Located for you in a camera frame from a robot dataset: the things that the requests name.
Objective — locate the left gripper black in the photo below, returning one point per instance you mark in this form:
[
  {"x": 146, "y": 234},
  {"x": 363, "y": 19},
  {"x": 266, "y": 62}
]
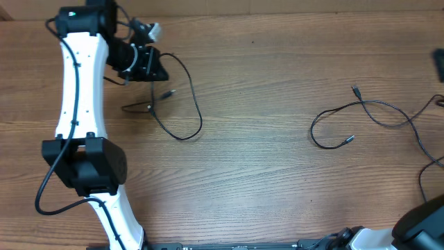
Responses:
[{"x": 148, "y": 73}]

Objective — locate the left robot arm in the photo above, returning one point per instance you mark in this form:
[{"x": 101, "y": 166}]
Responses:
[{"x": 81, "y": 154}]

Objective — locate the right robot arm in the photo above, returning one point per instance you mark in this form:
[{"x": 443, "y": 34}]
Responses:
[{"x": 420, "y": 228}]

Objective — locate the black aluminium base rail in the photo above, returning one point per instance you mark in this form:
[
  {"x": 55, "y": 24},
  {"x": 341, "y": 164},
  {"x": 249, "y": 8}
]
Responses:
[{"x": 308, "y": 244}]

